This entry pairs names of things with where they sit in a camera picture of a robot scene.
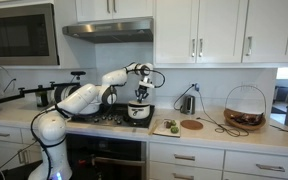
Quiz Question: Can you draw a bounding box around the white cabinet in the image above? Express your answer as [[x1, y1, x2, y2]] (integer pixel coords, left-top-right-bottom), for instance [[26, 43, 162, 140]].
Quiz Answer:
[[76, 0, 153, 22], [154, 0, 288, 68]]

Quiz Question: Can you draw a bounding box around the black built-in oven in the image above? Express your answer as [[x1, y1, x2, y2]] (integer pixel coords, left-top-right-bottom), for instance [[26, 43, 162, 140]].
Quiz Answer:
[[67, 134, 146, 180]]

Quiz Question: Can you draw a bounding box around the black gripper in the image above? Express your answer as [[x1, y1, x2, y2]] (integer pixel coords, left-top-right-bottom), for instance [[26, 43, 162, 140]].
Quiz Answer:
[[135, 85, 149, 103]]

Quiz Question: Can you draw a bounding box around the white uncovered pot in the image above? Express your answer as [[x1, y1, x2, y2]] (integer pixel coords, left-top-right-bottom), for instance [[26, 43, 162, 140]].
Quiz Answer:
[[128, 104, 150, 119]]

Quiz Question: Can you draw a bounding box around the white drawer with handle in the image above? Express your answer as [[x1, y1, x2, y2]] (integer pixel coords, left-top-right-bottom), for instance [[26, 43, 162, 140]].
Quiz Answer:
[[149, 143, 224, 170]]

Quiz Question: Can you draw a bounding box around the round cork trivet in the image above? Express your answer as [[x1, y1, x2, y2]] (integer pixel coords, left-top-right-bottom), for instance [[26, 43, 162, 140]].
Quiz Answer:
[[181, 120, 203, 130]]

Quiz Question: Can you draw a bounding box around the green vegetable back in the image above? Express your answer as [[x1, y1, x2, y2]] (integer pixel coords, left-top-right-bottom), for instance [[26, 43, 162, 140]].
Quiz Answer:
[[170, 120, 177, 126]]

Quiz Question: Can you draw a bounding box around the stainless range hood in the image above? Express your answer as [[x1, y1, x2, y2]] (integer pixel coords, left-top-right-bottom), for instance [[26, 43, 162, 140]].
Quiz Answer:
[[62, 18, 154, 43]]

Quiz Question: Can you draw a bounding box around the light cutting board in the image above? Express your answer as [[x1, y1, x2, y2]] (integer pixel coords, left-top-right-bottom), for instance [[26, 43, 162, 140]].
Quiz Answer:
[[149, 119, 181, 137]]

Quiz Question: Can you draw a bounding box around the dark glass bottle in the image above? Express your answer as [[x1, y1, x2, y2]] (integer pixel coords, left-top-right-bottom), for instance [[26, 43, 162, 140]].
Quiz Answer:
[[35, 85, 48, 107]]

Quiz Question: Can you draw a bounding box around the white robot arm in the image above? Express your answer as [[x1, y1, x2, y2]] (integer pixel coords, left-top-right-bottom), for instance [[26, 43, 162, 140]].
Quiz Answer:
[[28, 63, 166, 180]]

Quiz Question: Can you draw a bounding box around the cream round pot lid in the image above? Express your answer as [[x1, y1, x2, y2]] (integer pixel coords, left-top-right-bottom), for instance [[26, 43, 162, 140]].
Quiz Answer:
[[128, 101, 150, 107]]

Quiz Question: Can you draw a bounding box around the white upper cabinet middle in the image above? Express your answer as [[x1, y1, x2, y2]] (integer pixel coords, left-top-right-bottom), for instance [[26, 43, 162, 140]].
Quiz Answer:
[[76, 0, 153, 22]]

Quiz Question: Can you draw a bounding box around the stainless microwave oven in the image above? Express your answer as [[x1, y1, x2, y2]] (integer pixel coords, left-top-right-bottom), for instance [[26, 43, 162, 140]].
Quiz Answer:
[[0, 3, 59, 66]]

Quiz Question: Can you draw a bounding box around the green vegetable front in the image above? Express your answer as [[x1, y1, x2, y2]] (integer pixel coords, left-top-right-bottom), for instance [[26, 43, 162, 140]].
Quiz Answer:
[[170, 126, 179, 134]]

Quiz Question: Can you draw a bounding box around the white upper cabinet right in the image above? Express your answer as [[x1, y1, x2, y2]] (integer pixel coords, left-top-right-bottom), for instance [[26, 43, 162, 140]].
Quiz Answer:
[[154, 0, 288, 68]]

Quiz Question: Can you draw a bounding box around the green vegetable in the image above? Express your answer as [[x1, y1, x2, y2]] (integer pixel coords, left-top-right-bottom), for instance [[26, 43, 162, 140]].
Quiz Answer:
[[170, 120, 177, 126], [170, 126, 179, 134]]

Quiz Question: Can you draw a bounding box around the black gas stove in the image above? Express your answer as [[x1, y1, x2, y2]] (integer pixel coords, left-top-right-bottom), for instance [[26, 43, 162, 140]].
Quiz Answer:
[[70, 103, 155, 128]]

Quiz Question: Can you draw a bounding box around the white covered pot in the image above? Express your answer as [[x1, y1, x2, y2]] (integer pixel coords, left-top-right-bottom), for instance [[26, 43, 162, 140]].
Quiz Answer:
[[80, 103, 100, 115]]

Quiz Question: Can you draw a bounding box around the wooden basket with handle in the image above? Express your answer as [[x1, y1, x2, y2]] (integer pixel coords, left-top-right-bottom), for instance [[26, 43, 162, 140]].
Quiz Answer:
[[223, 84, 267, 131]]

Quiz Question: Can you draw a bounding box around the black power cable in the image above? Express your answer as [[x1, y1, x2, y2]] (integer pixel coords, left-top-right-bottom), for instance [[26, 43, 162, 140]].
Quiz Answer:
[[172, 84, 250, 138]]

